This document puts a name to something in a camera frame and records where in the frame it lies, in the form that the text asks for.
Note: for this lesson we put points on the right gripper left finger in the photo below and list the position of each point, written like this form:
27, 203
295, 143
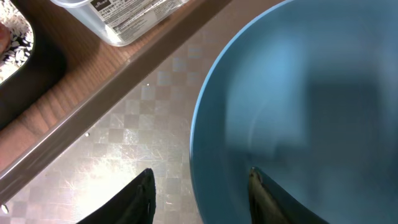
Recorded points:
134, 204

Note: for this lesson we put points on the clear plastic bin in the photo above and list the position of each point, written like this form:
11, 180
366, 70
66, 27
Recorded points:
120, 22

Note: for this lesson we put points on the spilled white rice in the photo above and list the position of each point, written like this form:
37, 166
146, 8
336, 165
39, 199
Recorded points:
17, 48

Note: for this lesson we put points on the dark blue plate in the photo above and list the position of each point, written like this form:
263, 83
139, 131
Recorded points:
307, 93

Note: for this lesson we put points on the brown serving tray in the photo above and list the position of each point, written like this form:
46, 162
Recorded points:
149, 127

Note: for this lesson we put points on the orange carrot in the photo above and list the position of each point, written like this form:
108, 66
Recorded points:
4, 38

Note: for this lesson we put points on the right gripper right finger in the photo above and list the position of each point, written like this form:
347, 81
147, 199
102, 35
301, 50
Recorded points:
269, 203

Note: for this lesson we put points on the black waste tray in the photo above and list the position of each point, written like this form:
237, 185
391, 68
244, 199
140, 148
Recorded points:
45, 67

